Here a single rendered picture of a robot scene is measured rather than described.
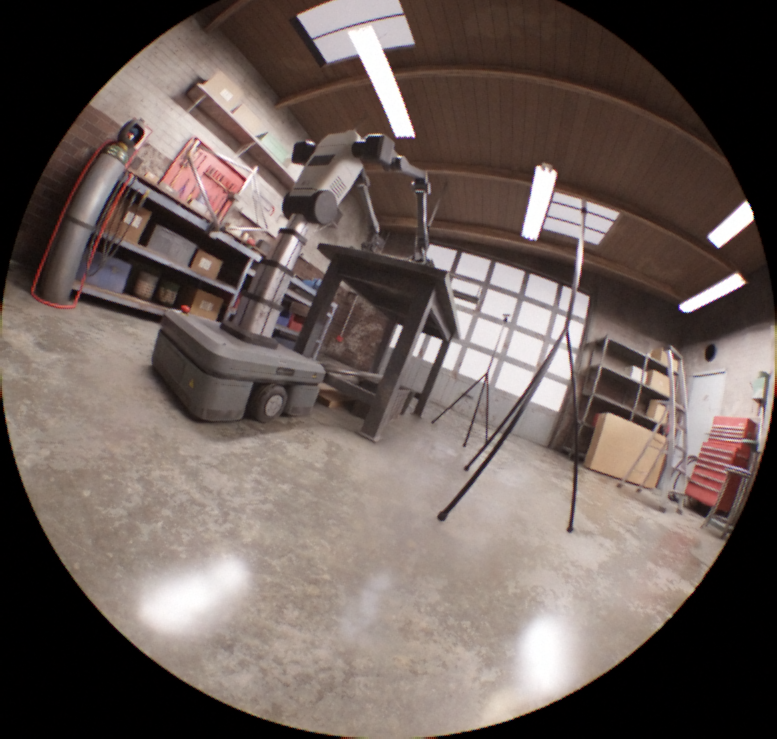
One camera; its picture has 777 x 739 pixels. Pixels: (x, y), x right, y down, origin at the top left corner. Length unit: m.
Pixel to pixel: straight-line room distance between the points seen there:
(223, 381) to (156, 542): 0.51
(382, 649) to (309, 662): 0.11
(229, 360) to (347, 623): 0.69
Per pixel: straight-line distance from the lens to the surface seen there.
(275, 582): 0.50
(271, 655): 0.44
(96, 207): 1.80
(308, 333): 1.53
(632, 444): 4.34
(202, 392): 0.84
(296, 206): 1.21
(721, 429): 4.40
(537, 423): 4.66
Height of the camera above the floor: 0.41
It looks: 2 degrees up
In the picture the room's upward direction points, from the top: 22 degrees clockwise
